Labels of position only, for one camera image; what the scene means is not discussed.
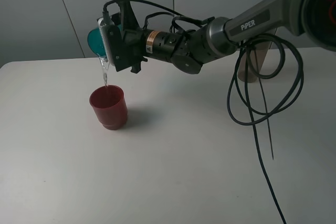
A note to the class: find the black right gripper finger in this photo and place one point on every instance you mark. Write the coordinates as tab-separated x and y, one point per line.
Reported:
136	64
128	18

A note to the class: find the teal translucent plastic cup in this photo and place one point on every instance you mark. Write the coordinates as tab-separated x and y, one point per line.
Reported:
95	43

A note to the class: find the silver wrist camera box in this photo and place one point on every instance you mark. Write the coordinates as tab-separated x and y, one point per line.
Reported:
111	37

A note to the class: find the red plastic cup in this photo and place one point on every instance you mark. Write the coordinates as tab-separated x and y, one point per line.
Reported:
109	106

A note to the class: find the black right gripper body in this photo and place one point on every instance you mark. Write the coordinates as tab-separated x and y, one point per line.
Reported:
130	47

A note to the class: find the grey Piper robot right arm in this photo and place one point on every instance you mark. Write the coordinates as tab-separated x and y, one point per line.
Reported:
191	43

